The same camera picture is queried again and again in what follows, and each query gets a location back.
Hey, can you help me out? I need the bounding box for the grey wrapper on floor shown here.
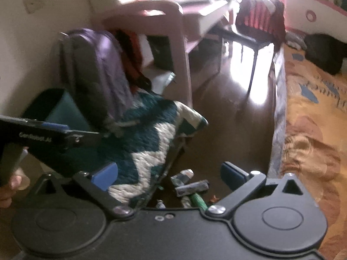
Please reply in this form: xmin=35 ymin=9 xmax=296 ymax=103
xmin=170 ymin=169 xmax=194 ymax=187

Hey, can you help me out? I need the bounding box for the bed with orange patterned sheet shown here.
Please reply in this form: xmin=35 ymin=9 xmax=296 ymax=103
xmin=277 ymin=45 xmax=346 ymax=259

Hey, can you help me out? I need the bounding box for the white pink headboard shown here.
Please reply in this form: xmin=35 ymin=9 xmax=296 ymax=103
xmin=280 ymin=0 xmax=346 ymax=43

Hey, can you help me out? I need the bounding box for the pink wooden desk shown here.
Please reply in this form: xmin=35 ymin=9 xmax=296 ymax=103
xmin=95 ymin=0 xmax=231 ymax=107

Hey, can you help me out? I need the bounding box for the black pillow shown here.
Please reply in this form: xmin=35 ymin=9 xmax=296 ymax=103
xmin=304 ymin=34 xmax=346 ymax=75

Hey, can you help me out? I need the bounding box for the red striped cloth on chair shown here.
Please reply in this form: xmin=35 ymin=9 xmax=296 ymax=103
xmin=235 ymin=0 xmax=286 ymax=47

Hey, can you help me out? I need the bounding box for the purple grey backpack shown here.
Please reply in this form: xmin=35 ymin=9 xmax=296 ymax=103
xmin=55 ymin=28 xmax=152 ymax=137

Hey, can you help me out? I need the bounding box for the person left hand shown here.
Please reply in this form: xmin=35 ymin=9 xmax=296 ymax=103
xmin=0 ymin=175 xmax=22 ymax=208

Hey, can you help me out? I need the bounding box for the black metal chair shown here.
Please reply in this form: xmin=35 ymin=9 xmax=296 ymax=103
xmin=213 ymin=25 xmax=275 ymax=93

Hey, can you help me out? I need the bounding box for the dark green trash bin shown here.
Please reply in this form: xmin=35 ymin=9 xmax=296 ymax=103
xmin=22 ymin=88 xmax=92 ymax=131

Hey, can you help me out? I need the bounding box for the dark rectangular trash on floor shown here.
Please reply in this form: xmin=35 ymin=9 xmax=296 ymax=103
xmin=175 ymin=180 xmax=209 ymax=197

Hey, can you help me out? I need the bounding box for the green wrapper on floor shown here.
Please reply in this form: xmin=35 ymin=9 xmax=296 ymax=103
xmin=189 ymin=193 xmax=208 ymax=211

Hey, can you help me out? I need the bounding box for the teal white quilted blanket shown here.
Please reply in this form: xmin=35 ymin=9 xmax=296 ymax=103
xmin=63 ymin=90 xmax=208 ymax=207

